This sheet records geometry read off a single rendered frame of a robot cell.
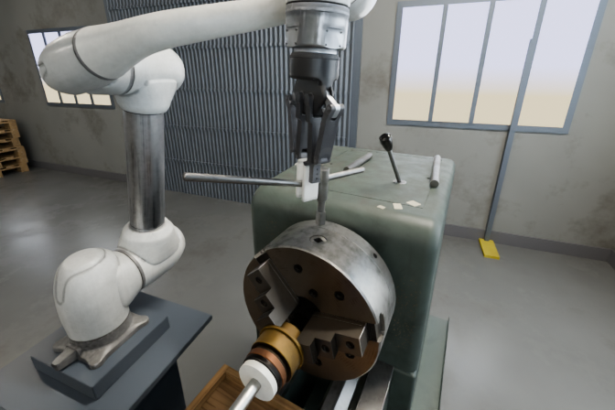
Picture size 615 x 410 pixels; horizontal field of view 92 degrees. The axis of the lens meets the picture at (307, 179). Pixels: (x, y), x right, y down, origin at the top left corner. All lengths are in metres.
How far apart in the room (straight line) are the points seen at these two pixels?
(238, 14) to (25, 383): 1.10
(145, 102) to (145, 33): 0.28
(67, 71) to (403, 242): 0.75
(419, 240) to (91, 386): 0.88
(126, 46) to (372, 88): 2.55
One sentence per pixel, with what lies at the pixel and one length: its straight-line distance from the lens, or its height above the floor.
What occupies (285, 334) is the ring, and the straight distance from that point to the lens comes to 0.57.
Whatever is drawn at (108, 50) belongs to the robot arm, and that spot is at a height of 1.58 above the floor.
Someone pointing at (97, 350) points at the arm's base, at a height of 0.82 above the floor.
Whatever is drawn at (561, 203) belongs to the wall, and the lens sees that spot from 3.39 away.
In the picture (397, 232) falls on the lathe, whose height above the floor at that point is 1.23.
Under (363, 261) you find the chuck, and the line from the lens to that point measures 0.60.
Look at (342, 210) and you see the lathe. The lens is 0.70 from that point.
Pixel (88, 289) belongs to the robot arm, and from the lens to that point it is 1.00.
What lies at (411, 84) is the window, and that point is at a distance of 2.95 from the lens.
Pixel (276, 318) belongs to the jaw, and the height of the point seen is 1.13.
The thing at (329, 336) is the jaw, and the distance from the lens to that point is 0.58.
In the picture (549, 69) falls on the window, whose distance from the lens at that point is 3.08.
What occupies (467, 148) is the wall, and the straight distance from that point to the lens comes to 3.07.
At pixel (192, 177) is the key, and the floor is 1.41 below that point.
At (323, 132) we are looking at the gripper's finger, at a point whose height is 1.46.
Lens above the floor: 1.54
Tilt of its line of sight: 20 degrees down
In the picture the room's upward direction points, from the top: straight up
